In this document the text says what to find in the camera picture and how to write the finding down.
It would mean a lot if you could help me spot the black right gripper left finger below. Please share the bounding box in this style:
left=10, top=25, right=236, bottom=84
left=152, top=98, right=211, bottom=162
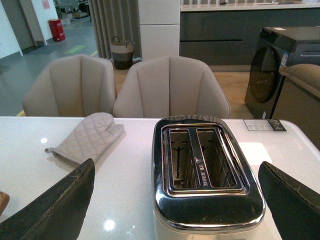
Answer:
left=0, top=158, right=95, bottom=240

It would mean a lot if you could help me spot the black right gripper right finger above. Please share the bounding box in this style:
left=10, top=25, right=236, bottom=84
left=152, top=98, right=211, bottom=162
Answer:
left=258, top=161, right=320, bottom=240

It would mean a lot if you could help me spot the slice of toast bread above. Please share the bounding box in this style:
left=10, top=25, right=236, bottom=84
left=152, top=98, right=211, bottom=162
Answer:
left=0, top=191, right=10, bottom=215

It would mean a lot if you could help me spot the chrome and white toaster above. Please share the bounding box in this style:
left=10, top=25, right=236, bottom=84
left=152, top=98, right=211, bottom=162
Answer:
left=151, top=115, right=266, bottom=240

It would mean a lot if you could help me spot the beige quilted oven mitt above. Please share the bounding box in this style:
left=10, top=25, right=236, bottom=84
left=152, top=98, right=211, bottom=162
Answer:
left=45, top=112, right=125, bottom=165

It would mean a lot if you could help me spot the black and white label card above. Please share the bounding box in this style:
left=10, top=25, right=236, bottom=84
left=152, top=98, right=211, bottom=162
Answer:
left=243, top=119, right=287, bottom=132

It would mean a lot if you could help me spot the beige cushioned seat at right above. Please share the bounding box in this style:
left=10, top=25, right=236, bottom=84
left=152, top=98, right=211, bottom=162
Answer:
left=272, top=64, right=320, bottom=148

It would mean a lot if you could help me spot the left beige upholstered chair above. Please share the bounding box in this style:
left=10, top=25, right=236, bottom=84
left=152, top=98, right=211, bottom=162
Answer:
left=22, top=54, right=117, bottom=117

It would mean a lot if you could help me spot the beige upholstered chair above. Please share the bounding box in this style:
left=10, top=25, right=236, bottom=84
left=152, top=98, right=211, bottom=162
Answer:
left=22, top=54, right=117, bottom=117
left=113, top=56, right=231, bottom=119

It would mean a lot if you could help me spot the dark grey washing machine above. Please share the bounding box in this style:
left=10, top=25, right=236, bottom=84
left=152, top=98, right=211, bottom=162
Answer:
left=244, top=26, right=320, bottom=119

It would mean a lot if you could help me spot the right beige upholstered chair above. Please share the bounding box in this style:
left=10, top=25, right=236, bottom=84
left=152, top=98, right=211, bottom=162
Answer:
left=113, top=56, right=231, bottom=119

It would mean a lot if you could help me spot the woven laundry basket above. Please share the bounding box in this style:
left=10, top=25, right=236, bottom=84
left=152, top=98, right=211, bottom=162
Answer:
left=110, top=36, right=135, bottom=70

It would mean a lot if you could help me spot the red box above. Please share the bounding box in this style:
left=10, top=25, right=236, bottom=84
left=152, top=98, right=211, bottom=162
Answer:
left=48, top=19, right=66, bottom=42

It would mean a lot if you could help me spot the grey kitchen counter cabinet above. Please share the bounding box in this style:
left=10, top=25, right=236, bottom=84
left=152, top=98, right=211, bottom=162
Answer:
left=179, top=3, right=320, bottom=66

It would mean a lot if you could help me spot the beige curtain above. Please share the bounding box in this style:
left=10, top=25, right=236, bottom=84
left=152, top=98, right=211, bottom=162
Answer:
left=88, top=0, right=141, bottom=59

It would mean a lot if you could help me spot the white cabinet column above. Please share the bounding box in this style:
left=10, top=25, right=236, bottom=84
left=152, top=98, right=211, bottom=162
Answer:
left=138, top=0, right=181, bottom=61

